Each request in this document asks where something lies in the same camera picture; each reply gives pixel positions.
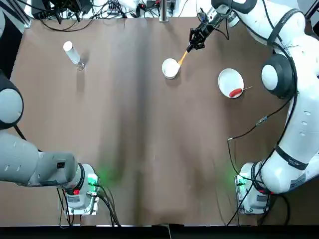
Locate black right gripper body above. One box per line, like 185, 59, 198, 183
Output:
199, 11, 226, 38

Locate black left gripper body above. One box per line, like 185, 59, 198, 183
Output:
53, 0, 83, 13

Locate glass oil pot white cap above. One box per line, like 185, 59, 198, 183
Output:
63, 41, 85, 71

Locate small white bowl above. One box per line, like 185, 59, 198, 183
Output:
161, 58, 180, 80

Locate grey power strip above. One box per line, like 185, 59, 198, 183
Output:
106, 1, 121, 13

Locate white round plate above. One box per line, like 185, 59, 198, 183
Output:
218, 68, 244, 99

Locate white plastic bag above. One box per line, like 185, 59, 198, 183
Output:
117, 0, 140, 10

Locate red sausage on skewer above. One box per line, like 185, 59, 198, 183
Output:
229, 86, 253, 98

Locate black cable loop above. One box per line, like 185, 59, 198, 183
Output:
41, 17, 93, 33

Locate aluminium frame profile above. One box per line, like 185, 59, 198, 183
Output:
9, 0, 32, 28

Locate aluminium frame post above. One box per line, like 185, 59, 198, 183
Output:
304, 0, 319, 20
159, 0, 170, 22

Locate loose black cable white tip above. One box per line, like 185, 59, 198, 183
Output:
228, 116, 290, 175

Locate black base cable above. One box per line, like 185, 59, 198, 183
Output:
225, 184, 250, 226

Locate black base cables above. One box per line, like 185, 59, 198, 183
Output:
96, 183, 122, 228

